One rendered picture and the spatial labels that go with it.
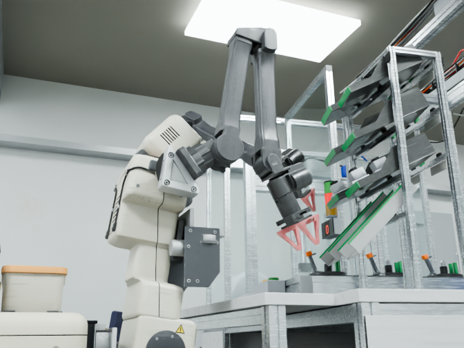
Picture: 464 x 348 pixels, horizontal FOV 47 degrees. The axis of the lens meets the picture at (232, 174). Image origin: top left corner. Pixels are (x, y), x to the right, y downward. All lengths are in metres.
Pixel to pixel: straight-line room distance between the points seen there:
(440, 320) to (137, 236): 0.78
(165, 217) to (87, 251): 3.42
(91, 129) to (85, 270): 1.32
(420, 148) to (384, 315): 0.65
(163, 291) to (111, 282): 3.47
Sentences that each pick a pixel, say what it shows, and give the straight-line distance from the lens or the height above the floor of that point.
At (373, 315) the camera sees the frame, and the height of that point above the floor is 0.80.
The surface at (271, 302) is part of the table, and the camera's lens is 1.31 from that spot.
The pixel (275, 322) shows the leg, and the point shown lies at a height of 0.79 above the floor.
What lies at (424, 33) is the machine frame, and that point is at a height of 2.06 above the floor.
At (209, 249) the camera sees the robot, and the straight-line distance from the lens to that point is 1.44.
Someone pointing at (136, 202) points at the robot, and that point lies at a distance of 1.46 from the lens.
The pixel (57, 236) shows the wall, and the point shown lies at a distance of 4.87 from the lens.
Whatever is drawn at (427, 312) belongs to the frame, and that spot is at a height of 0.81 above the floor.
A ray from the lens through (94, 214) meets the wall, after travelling 4.94.
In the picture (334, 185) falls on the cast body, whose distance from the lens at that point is 1.85.
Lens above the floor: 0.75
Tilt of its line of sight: 18 degrees up
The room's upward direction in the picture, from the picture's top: 1 degrees counter-clockwise
